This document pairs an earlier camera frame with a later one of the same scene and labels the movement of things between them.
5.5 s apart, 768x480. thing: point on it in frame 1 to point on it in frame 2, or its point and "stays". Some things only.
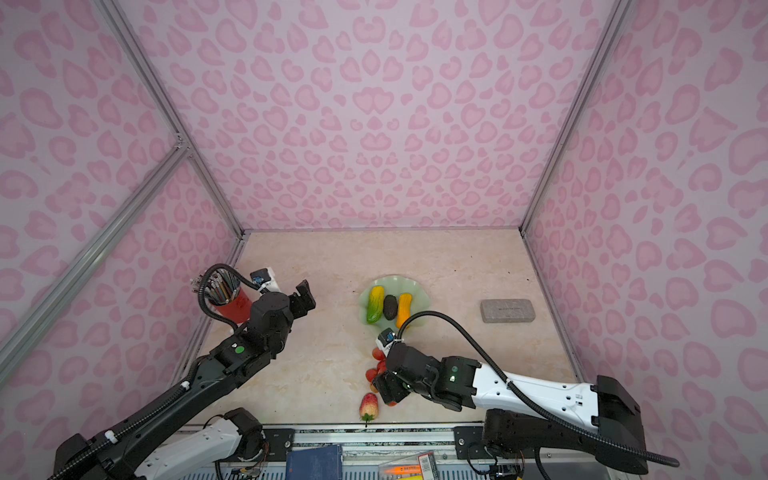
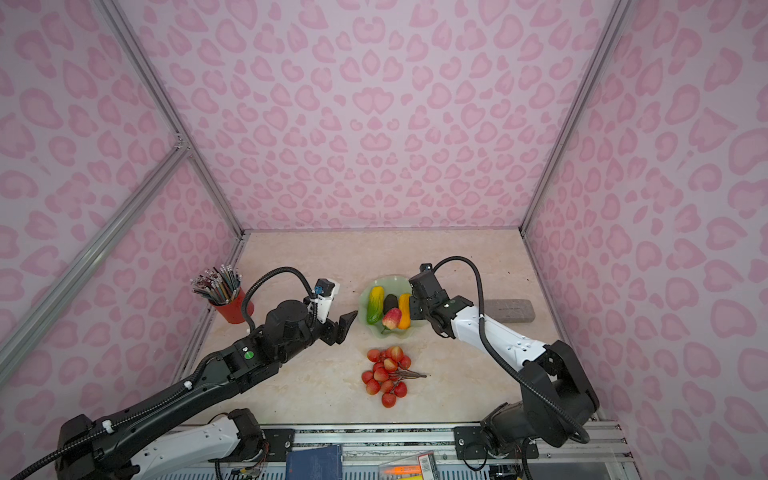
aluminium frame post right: x=617 y=15 stays
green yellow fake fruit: x=375 y=304 stays
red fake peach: x=369 y=407 to x=392 y=318
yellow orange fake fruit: x=404 y=308 stays
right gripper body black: x=397 y=388 to x=428 y=309
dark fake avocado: x=390 y=307 stays
